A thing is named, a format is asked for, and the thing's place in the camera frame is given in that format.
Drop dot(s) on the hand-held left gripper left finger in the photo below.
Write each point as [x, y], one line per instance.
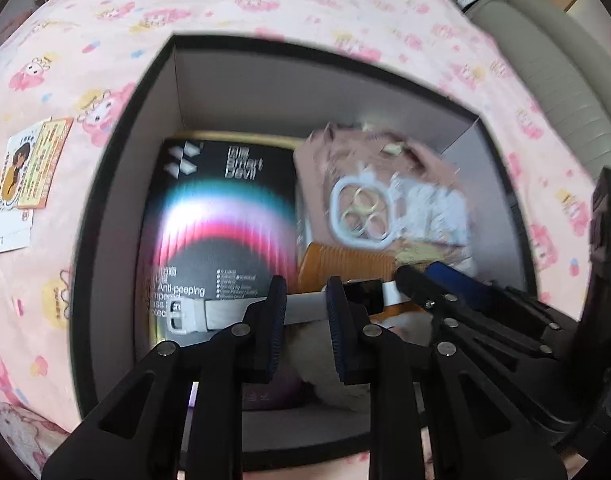
[278, 330]

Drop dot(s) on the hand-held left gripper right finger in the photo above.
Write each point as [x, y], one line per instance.
[335, 330]

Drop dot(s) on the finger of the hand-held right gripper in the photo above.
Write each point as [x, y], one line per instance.
[420, 285]
[455, 280]

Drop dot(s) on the brown comb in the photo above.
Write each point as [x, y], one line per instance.
[345, 260]

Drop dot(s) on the white smartwatch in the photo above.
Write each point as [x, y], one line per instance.
[205, 312]

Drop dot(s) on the black screen protector box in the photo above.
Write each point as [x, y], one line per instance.
[225, 260]

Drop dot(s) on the black cardboard box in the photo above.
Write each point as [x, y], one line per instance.
[105, 260]

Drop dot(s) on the white paper card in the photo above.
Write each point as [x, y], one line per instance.
[10, 235]

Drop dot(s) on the yellow illustrated card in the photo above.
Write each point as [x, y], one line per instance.
[35, 170]

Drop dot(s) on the pink printed blanket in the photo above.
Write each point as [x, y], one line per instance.
[85, 85]

